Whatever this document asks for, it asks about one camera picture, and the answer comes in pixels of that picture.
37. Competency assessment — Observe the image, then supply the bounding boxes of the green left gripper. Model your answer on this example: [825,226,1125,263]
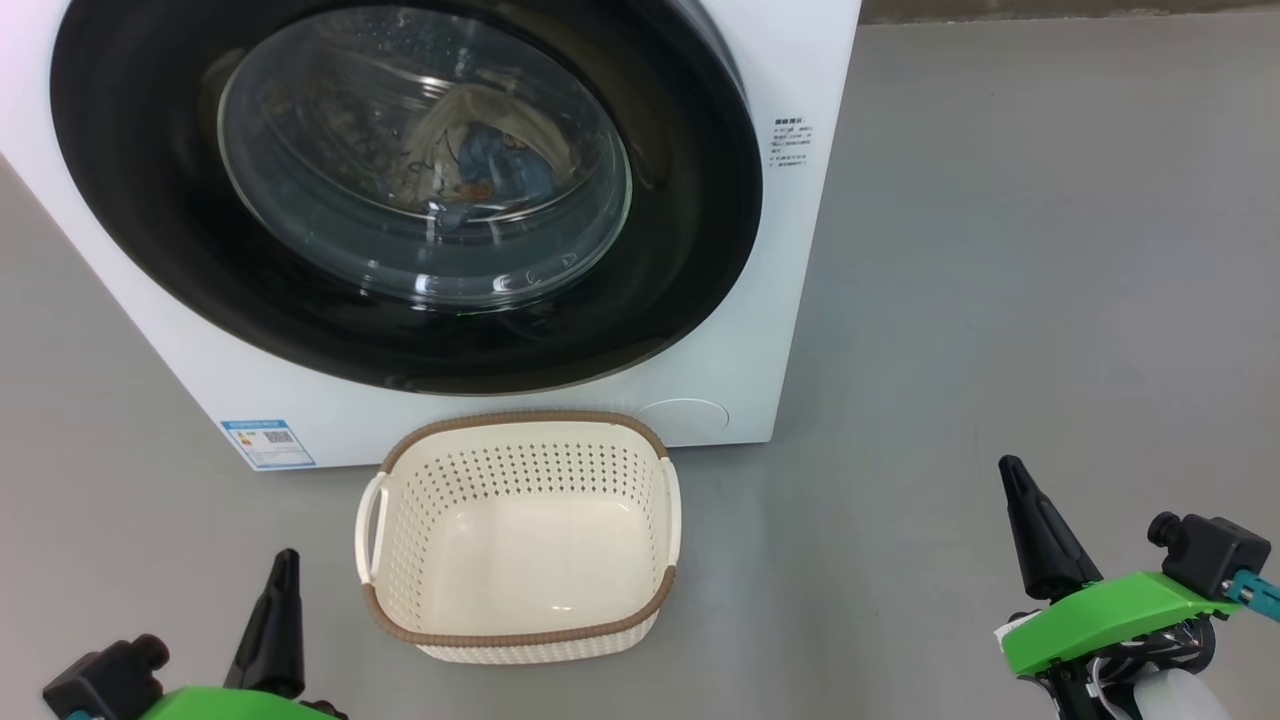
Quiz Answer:
[140,548,346,720]

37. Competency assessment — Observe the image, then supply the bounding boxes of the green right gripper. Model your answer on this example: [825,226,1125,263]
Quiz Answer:
[998,455,1241,720]

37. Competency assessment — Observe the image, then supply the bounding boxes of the black round glass washer door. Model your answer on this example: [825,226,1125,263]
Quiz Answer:
[50,0,765,396]

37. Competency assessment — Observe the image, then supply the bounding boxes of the blue cartoon print garment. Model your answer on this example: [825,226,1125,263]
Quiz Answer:
[435,122,556,233]

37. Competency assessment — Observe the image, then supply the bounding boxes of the cream printed garment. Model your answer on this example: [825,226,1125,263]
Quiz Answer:
[385,85,591,216]

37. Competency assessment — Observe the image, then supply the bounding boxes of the white front-load washing machine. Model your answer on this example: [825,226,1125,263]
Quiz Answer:
[0,0,863,471]

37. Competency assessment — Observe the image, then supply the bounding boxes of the blue energy label sticker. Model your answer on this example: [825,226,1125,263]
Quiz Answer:
[221,419,317,470]

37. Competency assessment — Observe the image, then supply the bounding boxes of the cream basket with brown rim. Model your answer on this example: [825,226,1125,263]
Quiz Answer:
[355,410,683,665]

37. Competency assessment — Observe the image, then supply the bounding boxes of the round white filter cover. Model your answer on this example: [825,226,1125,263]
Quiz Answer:
[636,398,731,437]

